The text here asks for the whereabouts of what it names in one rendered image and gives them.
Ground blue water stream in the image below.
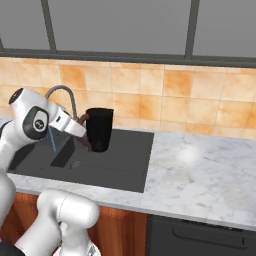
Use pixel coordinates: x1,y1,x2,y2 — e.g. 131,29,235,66
48,127,58,153

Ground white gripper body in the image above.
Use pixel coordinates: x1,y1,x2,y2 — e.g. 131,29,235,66
61,114,88,139

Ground black dishwasher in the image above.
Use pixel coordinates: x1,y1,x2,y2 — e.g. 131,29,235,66
145,213,256,256

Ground black dishwasher handle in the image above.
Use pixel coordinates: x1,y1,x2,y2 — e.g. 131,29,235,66
171,226,250,251

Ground black kitchen sink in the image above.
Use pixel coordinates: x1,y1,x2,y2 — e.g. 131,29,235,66
7,124,155,194

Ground grey curved sink faucet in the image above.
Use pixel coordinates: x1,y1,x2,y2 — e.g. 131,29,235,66
44,84,80,122

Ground dark grey window frame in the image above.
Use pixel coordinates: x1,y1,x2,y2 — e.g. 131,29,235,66
0,0,256,70

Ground wooden cabinet front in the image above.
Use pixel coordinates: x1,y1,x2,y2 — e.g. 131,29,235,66
0,191,149,256

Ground black jug with brown handle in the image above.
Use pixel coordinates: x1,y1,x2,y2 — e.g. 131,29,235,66
74,107,115,154

